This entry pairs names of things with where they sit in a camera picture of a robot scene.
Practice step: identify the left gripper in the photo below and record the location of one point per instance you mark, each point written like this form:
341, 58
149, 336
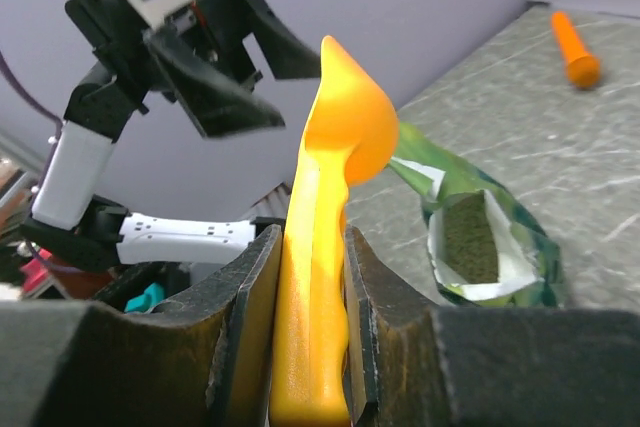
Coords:
215, 31

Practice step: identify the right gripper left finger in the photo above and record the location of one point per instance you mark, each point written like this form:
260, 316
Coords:
199, 358

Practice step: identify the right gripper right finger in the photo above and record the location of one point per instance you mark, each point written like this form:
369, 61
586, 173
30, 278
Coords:
415, 363

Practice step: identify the yellow plastic scoop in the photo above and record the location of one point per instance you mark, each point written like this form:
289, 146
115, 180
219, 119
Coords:
349, 137

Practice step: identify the green litter bag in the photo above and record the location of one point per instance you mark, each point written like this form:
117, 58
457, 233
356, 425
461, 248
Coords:
484, 247

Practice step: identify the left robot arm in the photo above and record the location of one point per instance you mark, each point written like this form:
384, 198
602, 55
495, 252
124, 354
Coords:
70, 221

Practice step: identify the pink block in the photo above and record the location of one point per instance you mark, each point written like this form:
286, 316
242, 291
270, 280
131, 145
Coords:
38, 282

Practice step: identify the teal block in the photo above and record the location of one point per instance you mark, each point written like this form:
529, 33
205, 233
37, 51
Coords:
147, 300

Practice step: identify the orange carrot toy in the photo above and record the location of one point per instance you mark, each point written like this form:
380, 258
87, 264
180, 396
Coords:
582, 68

